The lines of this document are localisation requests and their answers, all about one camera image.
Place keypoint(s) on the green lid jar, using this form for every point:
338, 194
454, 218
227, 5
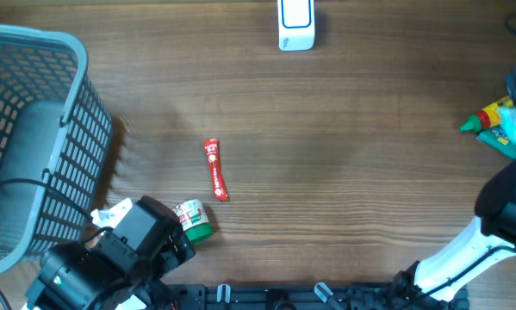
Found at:
195, 222

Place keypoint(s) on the teal tissue packet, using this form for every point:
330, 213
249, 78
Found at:
508, 122

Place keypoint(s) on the green cap sauce bottle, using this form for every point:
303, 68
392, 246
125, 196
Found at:
487, 117

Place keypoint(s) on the green 3M gloves packet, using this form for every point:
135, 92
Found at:
498, 139

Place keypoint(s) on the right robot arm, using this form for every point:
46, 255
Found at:
437, 282

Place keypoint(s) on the grey plastic mesh basket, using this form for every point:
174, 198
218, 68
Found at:
54, 137

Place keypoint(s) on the red sachet stick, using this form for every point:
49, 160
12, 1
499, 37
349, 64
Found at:
211, 148

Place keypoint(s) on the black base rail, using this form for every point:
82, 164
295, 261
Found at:
366, 296

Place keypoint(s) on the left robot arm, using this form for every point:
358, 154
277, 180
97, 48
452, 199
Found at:
129, 260

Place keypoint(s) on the white barcode scanner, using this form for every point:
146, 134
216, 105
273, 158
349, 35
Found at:
296, 26

